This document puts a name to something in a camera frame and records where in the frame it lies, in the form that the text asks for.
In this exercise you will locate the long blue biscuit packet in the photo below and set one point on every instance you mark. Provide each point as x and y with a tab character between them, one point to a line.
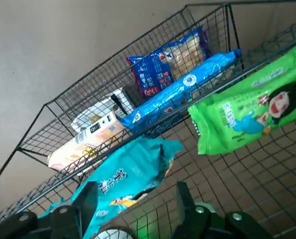
183	89

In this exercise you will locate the blue cracker bag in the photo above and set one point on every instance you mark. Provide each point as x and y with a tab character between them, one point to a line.
150	74

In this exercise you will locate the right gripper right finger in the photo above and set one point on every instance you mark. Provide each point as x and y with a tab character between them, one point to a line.
207	224

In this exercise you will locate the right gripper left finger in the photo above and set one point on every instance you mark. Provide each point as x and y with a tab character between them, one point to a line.
50	224

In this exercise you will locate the beige snack box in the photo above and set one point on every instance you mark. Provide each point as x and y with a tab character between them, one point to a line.
70	154

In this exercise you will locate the green snack packet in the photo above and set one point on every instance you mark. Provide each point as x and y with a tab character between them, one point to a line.
250	107

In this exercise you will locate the teal chips bag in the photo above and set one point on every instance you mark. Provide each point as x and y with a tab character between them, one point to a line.
128	174

